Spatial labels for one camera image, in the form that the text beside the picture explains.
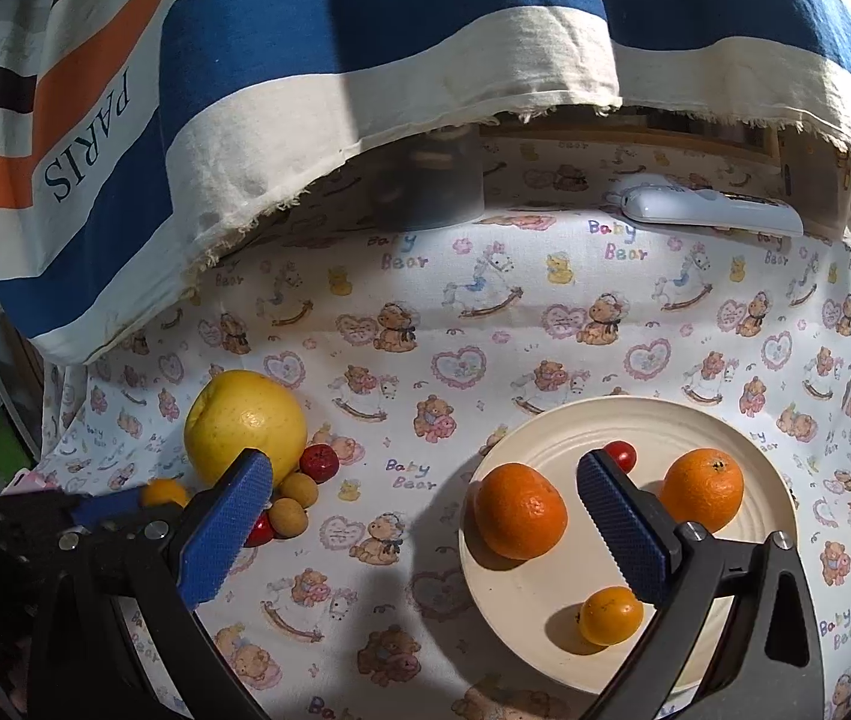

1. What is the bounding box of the yellow apple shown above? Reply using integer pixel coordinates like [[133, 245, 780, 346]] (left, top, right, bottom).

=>
[[184, 370, 308, 488]]

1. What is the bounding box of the kumquat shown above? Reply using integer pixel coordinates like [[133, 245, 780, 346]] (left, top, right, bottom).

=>
[[142, 478, 190, 509]]

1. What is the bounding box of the cream plate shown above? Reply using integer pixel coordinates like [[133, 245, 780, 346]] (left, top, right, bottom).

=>
[[457, 397, 799, 695]]

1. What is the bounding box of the orange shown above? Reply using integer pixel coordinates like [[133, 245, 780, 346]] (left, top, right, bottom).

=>
[[658, 448, 746, 533], [474, 463, 569, 561]]

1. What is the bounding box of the striped hanging cloth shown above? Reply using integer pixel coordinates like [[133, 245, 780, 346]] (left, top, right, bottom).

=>
[[0, 0, 851, 368]]

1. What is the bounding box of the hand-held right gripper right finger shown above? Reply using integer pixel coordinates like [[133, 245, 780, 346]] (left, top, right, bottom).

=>
[[576, 450, 826, 720]]

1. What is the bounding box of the brown longan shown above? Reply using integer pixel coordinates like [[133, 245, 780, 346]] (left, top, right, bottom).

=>
[[268, 504, 310, 539], [279, 472, 320, 509]]

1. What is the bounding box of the bear printed tablecloth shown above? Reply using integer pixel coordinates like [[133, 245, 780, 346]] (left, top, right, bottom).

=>
[[39, 120, 851, 720]]

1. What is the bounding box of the white remote control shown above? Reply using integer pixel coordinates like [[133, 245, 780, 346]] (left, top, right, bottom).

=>
[[606, 174, 804, 235]]

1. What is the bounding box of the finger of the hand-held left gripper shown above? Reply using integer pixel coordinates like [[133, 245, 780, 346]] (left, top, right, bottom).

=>
[[0, 486, 149, 541]]

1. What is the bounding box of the yellow cherry tomato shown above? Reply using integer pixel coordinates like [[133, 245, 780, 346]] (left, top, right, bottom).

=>
[[577, 585, 646, 647]]

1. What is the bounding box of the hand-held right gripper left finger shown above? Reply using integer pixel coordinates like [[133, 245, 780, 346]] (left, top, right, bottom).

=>
[[26, 448, 277, 720]]

